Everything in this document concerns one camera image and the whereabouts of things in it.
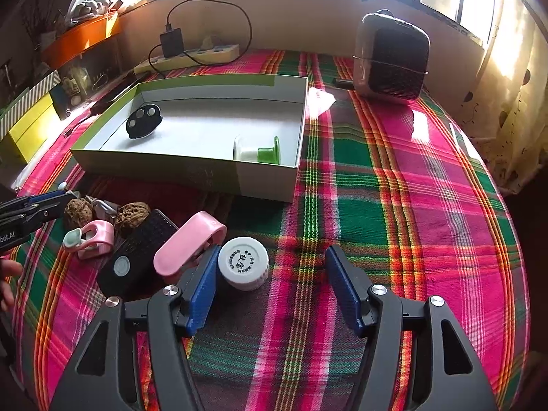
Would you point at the orange storage box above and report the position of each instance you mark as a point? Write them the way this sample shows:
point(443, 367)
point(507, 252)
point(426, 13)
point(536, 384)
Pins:
point(81, 38)

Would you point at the yellow box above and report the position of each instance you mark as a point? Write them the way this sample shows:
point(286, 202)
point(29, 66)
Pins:
point(30, 130)

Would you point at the brown walnut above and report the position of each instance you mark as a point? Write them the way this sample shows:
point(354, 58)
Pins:
point(132, 219)
point(79, 214)

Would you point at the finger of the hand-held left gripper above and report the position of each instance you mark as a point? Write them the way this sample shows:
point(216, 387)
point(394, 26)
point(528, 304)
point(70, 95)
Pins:
point(49, 199)
point(32, 218)

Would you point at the black rectangular device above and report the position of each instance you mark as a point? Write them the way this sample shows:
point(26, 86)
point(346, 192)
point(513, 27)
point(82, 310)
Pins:
point(137, 252)

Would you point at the dried branches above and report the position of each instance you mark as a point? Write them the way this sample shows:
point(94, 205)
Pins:
point(40, 13)

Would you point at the white plug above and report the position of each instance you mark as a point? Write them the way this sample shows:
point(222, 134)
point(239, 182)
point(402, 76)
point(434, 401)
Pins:
point(208, 42)

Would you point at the white power strip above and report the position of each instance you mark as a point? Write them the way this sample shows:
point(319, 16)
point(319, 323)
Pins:
point(205, 55)

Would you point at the person's left hand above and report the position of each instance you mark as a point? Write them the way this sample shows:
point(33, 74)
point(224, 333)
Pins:
point(9, 269)

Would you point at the black smartphone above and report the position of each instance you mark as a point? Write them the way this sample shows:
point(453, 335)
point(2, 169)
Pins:
point(115, 92)

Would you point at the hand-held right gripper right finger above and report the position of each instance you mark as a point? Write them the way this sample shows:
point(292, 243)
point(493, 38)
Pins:
point(342, 287)

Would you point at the small pink clip mint roller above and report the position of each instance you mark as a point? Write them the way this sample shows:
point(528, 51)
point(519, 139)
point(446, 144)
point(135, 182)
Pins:
point(96, 239)

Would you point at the black charger adapter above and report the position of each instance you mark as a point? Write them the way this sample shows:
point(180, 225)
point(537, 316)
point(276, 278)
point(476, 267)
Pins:
point(172, 43)

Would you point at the striped box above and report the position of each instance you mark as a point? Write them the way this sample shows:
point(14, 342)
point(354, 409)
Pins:
point(25, 100)

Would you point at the white and green spool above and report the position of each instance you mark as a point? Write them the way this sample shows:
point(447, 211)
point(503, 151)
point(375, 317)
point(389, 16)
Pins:
point(257, 152)

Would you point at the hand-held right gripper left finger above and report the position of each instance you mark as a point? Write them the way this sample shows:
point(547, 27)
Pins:
point(205, 287)

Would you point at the large pink clip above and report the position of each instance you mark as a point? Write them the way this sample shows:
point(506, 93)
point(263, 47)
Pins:
point(188, 239)

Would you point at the black oval three-button device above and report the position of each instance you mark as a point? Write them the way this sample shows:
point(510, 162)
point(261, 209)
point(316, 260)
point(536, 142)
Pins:
point(143, 122)

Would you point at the pink green plaid blanket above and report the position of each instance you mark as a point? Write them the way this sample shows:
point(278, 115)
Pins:
point(406, 205)

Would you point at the small space heater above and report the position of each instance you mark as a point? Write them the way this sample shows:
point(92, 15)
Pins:
point(394, 60)

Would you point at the white cardboard box green trim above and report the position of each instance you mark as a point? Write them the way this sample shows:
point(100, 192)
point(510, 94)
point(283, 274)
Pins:
point(214, 115)

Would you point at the white round bottle cap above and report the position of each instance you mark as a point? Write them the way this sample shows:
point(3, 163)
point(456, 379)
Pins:
point(243, 263)

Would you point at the patterned curtain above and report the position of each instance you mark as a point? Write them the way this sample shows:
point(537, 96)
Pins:
point(513, 107)

